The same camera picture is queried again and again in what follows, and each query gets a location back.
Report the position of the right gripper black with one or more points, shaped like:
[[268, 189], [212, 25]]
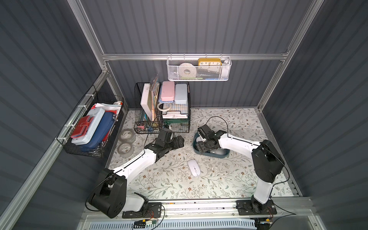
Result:
[[203, 145]]

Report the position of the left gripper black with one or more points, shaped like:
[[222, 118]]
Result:
[[177, 142]]

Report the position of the teal plastic storage box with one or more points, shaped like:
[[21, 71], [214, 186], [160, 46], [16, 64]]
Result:
[[208, 153]]

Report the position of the white wireless mouse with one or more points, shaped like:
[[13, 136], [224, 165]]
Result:
[[194, 167]]

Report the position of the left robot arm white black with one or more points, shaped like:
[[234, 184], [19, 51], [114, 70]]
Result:
[[110, 195]]

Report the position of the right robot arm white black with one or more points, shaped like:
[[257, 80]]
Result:
[[266, 159]]

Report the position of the silver ergonomic mouse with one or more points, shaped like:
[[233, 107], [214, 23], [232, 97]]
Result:
[[221, 153]]

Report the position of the tape roll on organizer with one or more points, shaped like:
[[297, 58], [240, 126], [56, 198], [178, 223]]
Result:
[[164, 107]]

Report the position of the clear tape roll upper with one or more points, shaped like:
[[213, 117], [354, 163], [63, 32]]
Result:
[[127, 136]]

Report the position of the clear tape roll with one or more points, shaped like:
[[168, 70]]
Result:
[[125, 150], [127, 136]]

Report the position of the clear tape roll lower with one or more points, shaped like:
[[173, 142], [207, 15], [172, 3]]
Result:
[[125, 150]]

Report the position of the light blue pencil case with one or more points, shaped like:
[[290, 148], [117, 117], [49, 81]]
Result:
[[181, 94]]

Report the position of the white book upright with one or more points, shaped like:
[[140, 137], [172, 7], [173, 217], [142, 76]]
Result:
[[146, 101]]

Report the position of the pink pencil case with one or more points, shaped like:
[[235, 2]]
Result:
[[167, 91]]

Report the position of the navy blue pouch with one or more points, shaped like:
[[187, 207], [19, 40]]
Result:
[[102, 130]]

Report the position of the white tape roll in basket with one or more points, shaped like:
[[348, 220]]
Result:
[[187, 70]]

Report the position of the yellow clock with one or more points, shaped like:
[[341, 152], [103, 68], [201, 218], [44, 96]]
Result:
[[209, 62]]

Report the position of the white plastic case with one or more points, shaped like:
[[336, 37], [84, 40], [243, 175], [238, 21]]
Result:
[[97, 113]]

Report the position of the red wallet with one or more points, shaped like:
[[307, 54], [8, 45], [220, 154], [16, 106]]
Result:
[[82, 127]]

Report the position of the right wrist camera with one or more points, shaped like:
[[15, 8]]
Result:
[[205, 132]]

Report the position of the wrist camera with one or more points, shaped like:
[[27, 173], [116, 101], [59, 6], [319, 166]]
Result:
[[164, 135], [205, 132]]

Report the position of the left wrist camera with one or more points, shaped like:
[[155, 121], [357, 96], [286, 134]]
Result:
[[164, 135]]

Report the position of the black wire desk organizer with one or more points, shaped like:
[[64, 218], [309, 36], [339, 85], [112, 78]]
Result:
[[177, 119]]

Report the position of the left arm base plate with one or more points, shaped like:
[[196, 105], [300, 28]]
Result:
[[148, 211]]

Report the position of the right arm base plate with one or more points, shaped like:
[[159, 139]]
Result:
[[253, 207]]

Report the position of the white wire wall basket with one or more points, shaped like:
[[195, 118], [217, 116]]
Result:
[[204, 73]]

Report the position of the black wire side basket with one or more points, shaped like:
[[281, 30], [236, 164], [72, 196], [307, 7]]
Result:
[[93, 99]]

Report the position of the aluminium front rail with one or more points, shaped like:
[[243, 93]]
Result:
[[292, 213]]

